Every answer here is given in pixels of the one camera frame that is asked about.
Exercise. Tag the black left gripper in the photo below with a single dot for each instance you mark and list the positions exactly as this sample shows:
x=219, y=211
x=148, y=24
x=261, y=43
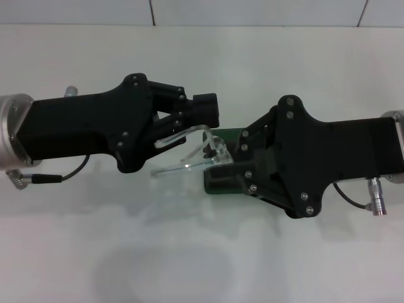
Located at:
x=88, y=126

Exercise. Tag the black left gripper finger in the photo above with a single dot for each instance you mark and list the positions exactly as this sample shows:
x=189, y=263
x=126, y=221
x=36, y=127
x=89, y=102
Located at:
x=205, y=101
x=205, y=117

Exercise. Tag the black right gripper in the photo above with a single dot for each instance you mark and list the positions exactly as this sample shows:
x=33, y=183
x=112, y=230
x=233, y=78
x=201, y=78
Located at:
x=331, y=151

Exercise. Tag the green glasses case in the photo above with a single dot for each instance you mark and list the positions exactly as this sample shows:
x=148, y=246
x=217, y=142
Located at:
x=225, y=134

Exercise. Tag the clear transparent glasses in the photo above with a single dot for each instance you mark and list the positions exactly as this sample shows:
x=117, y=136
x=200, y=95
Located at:
x=221, y=154

